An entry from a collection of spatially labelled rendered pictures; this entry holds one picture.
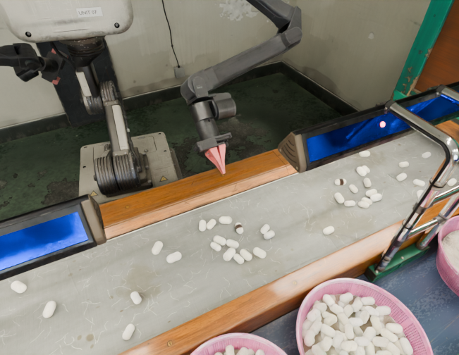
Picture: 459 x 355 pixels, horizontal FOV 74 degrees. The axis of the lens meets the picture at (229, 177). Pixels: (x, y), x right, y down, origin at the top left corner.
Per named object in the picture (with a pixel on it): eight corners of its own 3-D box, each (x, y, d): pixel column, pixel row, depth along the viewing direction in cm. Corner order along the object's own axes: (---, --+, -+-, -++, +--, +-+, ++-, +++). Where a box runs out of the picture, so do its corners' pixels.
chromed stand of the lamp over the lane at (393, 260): (325, 229, 92) (374, 98, 61) (374, 208, 99) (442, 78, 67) (371, 283, 80) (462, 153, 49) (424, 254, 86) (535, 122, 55)
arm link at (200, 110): (185, 108, 86) (191, 99, 81) (206, 103, 90) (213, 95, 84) (193, 130, 86) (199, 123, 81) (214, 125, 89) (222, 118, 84)
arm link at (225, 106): (180, 87, 88) (190, 77, 80) (215, 81, 93) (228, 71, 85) (192, 127, 89) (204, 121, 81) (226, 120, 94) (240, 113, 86)
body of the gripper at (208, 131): (233, 138, 83) (223, 113, 83) (198, 148, 80) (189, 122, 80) (227, 144, 89) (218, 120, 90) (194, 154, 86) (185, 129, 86)
